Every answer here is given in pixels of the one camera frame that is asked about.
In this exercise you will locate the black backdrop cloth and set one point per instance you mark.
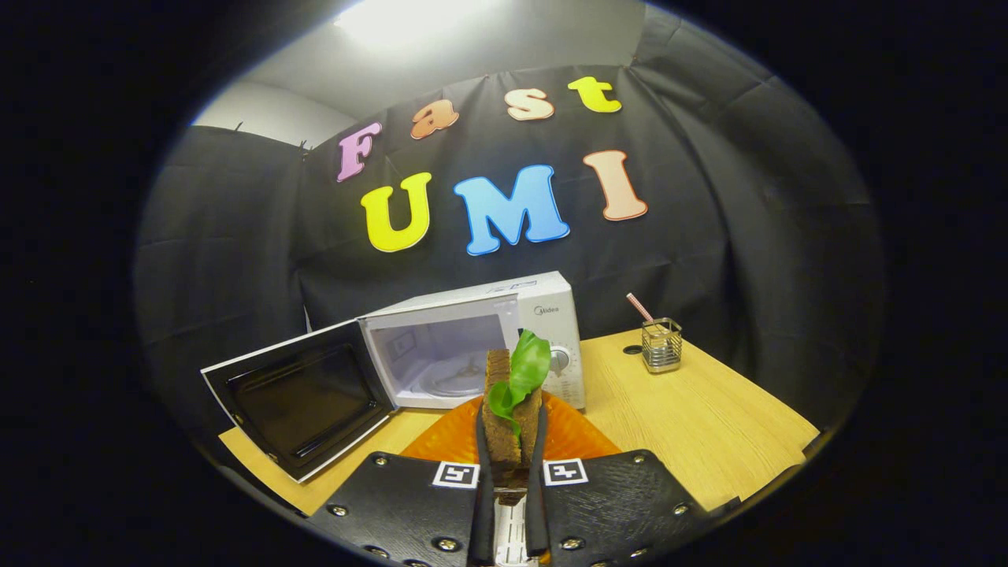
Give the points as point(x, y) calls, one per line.
point(709, 236)

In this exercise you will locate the white microwave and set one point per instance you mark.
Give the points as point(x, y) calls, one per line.
point(315, 402)

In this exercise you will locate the brown bread lettuce sandwich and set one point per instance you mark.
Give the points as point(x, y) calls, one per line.
point(500, 433)

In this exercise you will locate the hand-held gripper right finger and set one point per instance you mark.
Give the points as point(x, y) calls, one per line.
point(535, 520)

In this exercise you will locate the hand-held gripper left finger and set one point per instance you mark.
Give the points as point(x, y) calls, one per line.
point(482, 512)

